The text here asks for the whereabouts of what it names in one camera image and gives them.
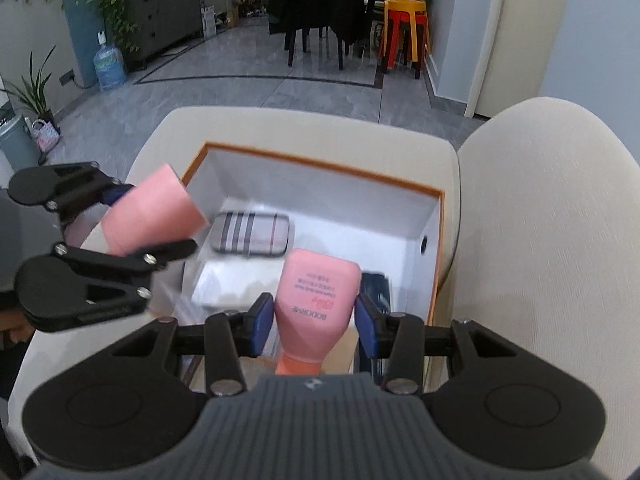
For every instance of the beige sofa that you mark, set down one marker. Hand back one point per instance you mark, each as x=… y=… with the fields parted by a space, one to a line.
x=525 y=260

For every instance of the dark grey sideboard cabinet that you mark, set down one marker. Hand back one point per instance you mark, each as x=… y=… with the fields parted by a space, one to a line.
x=160 y=15

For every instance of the striped plaid case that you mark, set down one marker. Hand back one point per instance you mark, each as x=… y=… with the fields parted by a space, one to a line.
x=250 y=234

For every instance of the pink woven basket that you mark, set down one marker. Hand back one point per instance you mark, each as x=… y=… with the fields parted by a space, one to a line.
x=46 y=136

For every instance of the small black device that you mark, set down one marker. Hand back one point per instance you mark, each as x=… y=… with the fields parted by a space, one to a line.
x=375 y=290

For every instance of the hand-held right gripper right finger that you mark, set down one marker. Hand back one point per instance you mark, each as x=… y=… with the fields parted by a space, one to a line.
x=367 y=330

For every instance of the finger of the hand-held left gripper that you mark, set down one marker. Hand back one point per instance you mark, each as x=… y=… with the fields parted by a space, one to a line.
x=117 y=194
x=170 y=250

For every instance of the pink lotion bottle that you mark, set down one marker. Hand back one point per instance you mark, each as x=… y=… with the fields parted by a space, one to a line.
x=315 y=295

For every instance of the long-leaf potted plant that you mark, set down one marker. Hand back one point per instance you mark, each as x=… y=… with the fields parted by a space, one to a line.
x=35 y=90

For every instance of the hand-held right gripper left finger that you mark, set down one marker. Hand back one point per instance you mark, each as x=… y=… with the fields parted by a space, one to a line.
x=262 y=327

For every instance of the white leaning sign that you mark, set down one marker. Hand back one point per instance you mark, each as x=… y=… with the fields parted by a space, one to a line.
x=208 y=21

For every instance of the orange cardboard box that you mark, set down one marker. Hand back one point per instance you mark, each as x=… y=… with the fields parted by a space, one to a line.
x=350 y=210

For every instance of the blue water jug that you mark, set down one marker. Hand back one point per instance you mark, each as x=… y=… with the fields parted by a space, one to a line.
x=110 y=67

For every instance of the grey trash can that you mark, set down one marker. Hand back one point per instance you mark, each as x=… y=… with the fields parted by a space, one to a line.
x=17 y=142

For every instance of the white flat box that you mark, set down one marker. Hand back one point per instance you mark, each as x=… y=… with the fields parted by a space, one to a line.
x=240 y=280

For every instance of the person's left hand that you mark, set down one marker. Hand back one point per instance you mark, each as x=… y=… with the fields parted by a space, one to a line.
x=17 y=332

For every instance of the red plastic stool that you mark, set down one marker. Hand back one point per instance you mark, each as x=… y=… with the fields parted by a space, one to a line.
x=400 y=22

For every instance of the stacked orange red stools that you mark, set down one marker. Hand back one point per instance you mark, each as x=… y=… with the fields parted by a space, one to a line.
x=405 y=6

